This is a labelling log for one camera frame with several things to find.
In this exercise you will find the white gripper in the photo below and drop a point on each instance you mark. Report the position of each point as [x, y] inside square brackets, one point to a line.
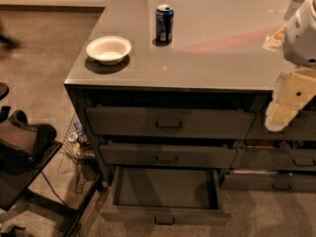
[301, 39]

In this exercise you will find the blue pepsi can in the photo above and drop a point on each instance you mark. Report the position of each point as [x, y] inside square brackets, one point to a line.
[164, 23]

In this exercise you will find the top right drawer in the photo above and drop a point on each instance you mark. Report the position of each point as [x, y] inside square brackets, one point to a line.
[302, 127]

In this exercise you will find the middle right drawer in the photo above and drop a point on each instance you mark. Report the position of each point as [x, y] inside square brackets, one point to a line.
[275, 159]

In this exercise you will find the grey drawer cabinet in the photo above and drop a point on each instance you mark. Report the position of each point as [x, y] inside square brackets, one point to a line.
[215, 61]

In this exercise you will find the bottom right drawer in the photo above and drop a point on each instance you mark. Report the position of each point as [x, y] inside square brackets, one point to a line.
[293, 183]

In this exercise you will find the top left drawer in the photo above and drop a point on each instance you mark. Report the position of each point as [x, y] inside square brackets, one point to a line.
[188, 123]

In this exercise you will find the middle left drawer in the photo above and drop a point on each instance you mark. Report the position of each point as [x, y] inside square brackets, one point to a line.
[167, 155]

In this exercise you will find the open bottom left drawer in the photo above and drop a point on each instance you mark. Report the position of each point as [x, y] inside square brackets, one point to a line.
[165, 197]

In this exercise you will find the silver can in basket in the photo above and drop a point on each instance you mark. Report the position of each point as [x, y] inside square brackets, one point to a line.
[73, 137]

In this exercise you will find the white paper bowl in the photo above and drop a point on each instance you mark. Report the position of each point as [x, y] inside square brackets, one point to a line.
[109, 50]

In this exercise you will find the black chair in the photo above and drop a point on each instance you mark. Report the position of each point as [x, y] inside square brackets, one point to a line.
[25, 150]

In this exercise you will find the wire basket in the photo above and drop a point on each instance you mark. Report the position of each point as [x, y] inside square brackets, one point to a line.
[77, 158]

